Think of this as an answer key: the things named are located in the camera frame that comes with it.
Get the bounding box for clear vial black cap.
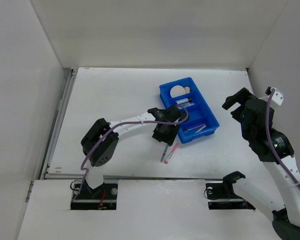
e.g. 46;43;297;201
176;98;192;105

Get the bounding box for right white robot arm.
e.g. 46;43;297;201
221;87;300;240

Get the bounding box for left metal rail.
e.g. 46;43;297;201
36;68;79;180

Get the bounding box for beige makeup sponge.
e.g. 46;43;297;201
184;86;191;94

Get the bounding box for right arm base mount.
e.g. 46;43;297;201
203;181;256;211

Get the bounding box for black tip eyebrow brush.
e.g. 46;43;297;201
183;124;206;132

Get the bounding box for cream round powder puff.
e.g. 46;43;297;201
170;85;186;98

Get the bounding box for grey handle makeup brush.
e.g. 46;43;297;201
160;144;169;163

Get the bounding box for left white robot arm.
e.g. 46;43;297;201
80;105;189;199

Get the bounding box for clear plastic bottle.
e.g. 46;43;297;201
178;102;194;110

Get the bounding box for pink lip pencil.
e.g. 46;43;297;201
195;125;206;133

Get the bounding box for pink handle makeup brush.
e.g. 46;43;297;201
163;143;179;164

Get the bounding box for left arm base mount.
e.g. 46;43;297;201
70;179;119;211

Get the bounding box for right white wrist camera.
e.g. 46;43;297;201
265;86;284;109

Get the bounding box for blue compartment tray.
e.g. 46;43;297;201
159;77;220;144

